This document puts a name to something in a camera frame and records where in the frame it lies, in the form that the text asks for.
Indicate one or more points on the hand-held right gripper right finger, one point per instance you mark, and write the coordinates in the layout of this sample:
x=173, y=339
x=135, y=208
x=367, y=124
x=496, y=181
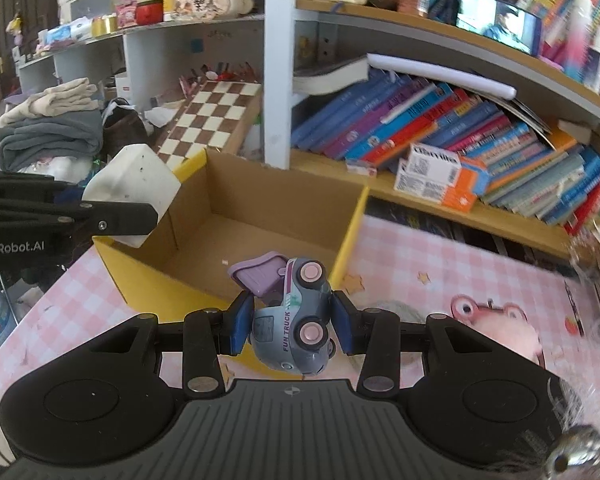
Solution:
x=342, y=325

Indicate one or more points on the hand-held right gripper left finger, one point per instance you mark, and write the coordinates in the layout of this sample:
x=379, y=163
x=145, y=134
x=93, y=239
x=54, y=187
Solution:
x=240, y=325

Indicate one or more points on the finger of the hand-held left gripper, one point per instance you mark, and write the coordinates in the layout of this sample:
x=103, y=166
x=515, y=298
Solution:
x=25, y=182
x=125, y=217

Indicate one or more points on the white foam block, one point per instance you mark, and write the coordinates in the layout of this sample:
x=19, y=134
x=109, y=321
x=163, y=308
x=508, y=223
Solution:
x=135, y=180

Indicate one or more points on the yellow cardboard box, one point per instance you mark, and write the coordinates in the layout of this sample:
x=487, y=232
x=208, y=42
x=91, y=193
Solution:
x=260, y=240

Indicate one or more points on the grey folded cloth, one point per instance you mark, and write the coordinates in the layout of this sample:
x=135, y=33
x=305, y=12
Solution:
x=50, y=140

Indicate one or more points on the pink checkered desk mat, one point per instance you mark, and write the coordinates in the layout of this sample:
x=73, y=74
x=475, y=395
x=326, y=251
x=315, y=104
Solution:
x=410, y=270

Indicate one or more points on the cream folded cloth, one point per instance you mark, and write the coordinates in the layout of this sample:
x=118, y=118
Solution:
x=55, y=100

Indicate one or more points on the dark brown bag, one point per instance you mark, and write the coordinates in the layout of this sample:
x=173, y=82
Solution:
x=125, y=127

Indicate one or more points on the brown white chessboard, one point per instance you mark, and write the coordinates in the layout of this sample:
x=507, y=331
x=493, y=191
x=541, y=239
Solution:
x=205, y=120

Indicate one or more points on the white orange toothpaste box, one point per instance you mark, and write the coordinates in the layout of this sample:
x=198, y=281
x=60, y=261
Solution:
x=425, y=190
x=437, y=162

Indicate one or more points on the blue white tissue pack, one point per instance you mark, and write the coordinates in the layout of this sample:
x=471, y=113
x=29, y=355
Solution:
x=72, y=30

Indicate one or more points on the white shelf unit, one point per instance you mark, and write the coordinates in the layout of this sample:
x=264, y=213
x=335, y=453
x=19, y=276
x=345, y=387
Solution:
x=150, y=55

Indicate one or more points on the dark wooden door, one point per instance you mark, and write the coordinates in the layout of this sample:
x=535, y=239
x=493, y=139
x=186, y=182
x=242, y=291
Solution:
x=25, y=5

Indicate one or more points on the pink small box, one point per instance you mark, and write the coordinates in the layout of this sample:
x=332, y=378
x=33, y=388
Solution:
x=126, y=10

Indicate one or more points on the red round pot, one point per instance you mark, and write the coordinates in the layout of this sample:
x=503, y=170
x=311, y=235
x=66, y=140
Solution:
x=148, y=7

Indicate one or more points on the row of thin picture books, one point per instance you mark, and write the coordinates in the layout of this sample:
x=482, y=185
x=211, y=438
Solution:
x=430, y=125

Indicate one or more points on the wooden desk bookshelf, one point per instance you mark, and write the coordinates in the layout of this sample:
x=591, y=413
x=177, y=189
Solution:
x=278, y=60

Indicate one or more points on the silver metal bell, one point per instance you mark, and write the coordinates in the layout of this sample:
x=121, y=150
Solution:
x=577, y=452

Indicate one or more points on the white bar lamp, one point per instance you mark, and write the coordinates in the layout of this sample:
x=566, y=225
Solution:
x=445, y=77

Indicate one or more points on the tablet screen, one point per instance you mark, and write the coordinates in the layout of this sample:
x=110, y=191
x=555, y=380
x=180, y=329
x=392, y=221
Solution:
x=500, y=20

